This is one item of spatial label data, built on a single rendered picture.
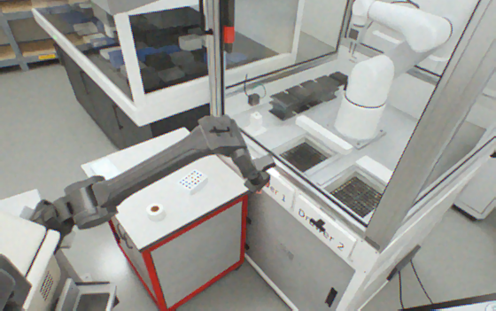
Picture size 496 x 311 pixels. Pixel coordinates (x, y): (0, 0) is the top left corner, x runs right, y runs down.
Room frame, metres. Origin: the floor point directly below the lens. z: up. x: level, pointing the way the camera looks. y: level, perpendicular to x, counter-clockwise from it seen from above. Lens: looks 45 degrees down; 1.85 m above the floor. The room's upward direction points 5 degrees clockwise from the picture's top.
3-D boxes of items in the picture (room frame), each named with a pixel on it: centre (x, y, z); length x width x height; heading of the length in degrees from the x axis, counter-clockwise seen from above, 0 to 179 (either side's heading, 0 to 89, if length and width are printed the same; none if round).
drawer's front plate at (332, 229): (0.81, -0.26, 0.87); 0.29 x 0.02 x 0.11; 44
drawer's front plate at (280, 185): (1.04, -0.04, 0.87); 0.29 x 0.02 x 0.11; 44
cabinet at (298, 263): (1.33, -0.42, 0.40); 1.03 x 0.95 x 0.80; 44
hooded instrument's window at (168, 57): (2.50, 0.90, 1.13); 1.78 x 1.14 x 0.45; 44
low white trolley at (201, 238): (1.12, 0.46, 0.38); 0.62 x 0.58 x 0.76; 44
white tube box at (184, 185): (1.08, 0.32, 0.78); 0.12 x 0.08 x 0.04; 149
